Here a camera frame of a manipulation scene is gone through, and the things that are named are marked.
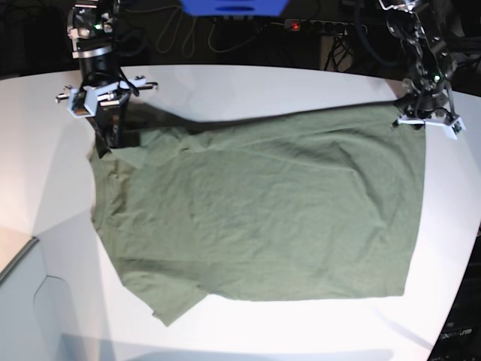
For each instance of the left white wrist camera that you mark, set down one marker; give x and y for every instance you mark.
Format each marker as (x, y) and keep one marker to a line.
(453, 130)

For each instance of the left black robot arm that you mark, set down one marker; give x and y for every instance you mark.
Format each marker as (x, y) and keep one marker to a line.
(433, 56)

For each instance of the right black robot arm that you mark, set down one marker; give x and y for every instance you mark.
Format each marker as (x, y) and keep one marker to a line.
(91, 27)

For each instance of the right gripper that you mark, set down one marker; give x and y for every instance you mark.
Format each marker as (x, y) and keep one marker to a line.
(114, 95)

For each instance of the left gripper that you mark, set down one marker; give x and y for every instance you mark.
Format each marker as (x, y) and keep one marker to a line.
(425, 109)

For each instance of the olive green t-shirt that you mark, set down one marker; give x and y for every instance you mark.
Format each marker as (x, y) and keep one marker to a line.
(316, 205)

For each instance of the blue plastic box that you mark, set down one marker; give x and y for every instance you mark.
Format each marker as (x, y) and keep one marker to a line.
(220, 8)

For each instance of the black power strip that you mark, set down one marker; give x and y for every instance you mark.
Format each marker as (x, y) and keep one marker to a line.
(319, 27)

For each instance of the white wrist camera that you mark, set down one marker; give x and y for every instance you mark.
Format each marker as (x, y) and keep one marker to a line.
(82, 103)
(453, 130)

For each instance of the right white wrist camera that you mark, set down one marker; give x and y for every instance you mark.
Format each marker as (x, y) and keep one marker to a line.
(82, 103)

